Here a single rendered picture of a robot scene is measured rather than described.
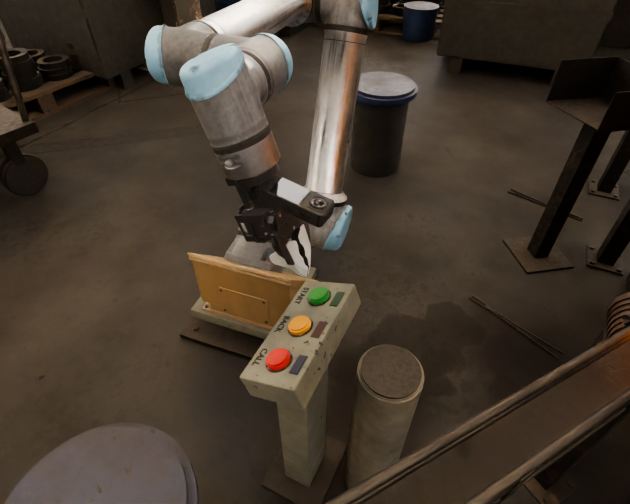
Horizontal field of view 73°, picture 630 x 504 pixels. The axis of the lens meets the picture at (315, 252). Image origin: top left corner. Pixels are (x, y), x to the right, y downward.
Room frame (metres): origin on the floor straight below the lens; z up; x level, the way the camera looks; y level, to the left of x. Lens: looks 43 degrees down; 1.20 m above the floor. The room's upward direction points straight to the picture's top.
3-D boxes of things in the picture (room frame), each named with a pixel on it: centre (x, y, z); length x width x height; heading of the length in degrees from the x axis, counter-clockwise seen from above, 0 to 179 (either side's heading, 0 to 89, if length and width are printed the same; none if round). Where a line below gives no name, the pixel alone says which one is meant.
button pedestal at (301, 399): (0.45, 0.02, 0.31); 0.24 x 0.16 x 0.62; 154
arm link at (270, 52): (0.70, 0.10, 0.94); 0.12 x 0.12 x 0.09; 72
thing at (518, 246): (1.30, -0.91, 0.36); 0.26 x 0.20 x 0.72; 9
